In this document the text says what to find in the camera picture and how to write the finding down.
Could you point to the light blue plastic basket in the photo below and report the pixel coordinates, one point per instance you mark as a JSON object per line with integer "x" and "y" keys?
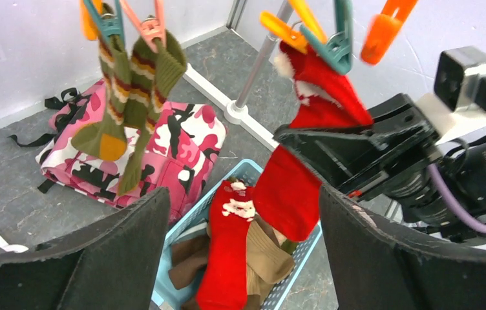
{"x": 196, "y": 223}

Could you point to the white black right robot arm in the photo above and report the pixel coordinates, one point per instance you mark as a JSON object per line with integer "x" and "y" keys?
{"x": 463, "y": 169}

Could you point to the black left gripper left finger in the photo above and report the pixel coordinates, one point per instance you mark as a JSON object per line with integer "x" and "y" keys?
{"x": 109, "y": 264}

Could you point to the dark brown sock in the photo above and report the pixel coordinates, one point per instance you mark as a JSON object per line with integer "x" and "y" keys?
{"x": 189, "y": 259}

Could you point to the white drying rack stand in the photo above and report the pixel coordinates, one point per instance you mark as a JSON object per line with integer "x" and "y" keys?
{"x": 42, "y": 52}

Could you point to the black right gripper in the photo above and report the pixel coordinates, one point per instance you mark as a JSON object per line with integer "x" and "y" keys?
{"x": 389, "y": 157}

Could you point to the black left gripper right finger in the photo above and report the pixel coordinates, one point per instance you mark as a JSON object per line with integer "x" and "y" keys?
{"x": 379, "y": 264}

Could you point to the striped olive sock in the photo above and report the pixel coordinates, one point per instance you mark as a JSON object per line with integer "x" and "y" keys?
{"x": 154, "y": 74}
{"x": 106, "y": 139}

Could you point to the red sock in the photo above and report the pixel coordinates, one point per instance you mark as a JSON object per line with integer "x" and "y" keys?
{"x": 230, "y": 214}
{"x": 287, "y": 193}

